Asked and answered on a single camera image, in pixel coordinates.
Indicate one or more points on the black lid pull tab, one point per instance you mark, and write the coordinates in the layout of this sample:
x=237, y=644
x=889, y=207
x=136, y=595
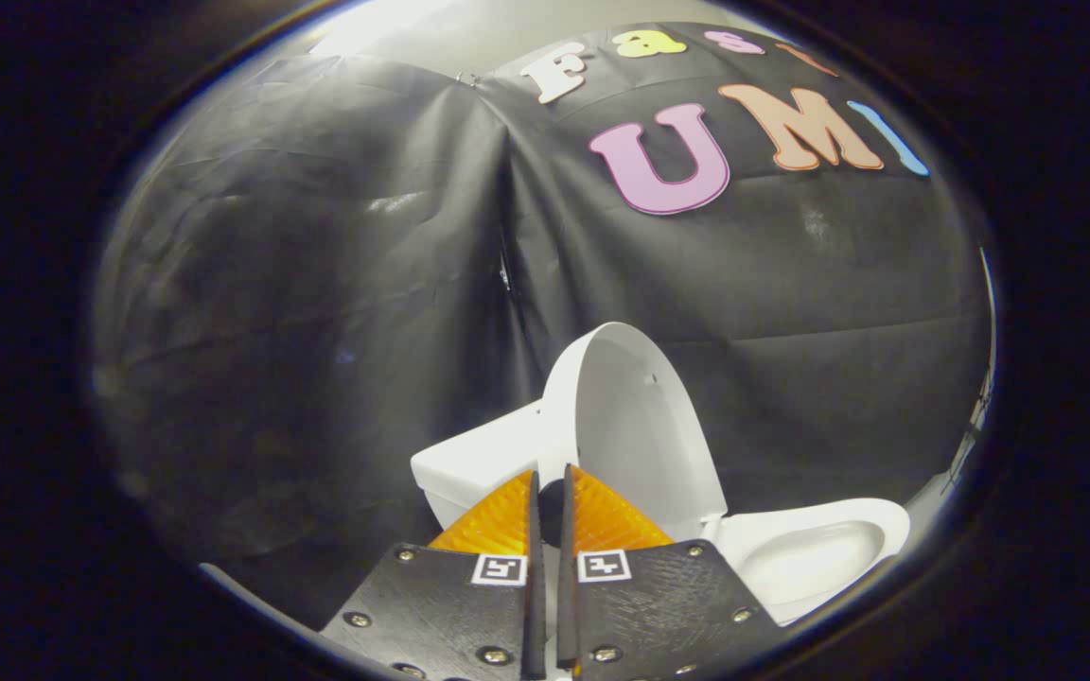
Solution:
x=551, y=506

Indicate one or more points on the white toilet lid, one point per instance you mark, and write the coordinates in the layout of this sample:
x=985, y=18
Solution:
x=640, y=426

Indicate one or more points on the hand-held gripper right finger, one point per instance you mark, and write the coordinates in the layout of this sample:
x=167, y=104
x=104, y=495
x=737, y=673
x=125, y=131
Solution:
x=659, y=615

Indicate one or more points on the black backdrop cloth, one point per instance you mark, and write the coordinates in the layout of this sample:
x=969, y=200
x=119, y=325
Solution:
x=318, y=284

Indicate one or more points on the white toilet seat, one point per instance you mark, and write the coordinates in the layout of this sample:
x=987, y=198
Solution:
x=893, y=525

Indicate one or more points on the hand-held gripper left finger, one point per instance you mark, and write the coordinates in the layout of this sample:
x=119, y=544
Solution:
x=450, y=615

